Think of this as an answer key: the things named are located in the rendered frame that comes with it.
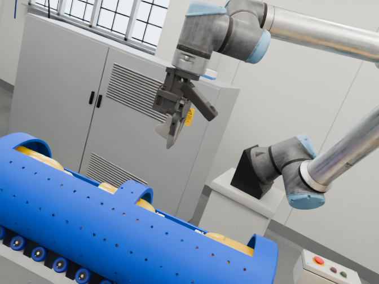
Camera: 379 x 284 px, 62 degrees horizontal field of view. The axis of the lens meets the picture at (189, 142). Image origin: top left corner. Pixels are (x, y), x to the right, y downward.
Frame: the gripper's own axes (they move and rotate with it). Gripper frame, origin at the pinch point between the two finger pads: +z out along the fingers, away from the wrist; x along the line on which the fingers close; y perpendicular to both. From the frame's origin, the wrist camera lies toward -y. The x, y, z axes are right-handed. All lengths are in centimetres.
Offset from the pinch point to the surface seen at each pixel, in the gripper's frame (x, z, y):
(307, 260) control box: -27, 30, -53
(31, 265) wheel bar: 12, 47, 26
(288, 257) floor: -225, 140, -100
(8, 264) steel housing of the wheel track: 12, 50, 33
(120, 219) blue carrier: 10.6, 20.7, 4.4
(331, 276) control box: -24, 30, -61
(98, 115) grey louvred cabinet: -172, 58, 113
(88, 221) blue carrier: 12.8, 23.8, 11.9
